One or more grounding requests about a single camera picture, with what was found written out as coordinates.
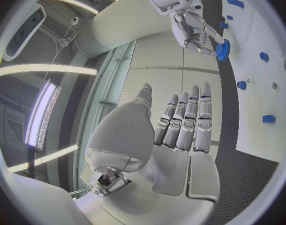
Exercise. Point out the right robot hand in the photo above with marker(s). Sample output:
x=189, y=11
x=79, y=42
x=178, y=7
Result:
x=191, y=33

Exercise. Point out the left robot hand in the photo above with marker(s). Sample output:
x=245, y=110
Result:
x=133, y=135

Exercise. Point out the white task board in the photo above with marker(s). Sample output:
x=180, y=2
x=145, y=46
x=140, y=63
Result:
x=257, y=75

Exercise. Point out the small blue peg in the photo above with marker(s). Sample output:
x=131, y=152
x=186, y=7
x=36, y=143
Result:
x=229, y=17

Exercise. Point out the long blue block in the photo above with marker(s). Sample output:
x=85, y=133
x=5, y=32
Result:
x=235, y=2

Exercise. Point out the small blue gear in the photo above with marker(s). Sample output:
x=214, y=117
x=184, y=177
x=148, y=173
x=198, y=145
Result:
x=241, y=85

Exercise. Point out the blue plug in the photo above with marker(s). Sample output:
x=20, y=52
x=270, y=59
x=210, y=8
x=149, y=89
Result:
x=264, y=56

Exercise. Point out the glowing light bar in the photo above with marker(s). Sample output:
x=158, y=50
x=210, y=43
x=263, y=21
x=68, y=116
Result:
x=41, y=114

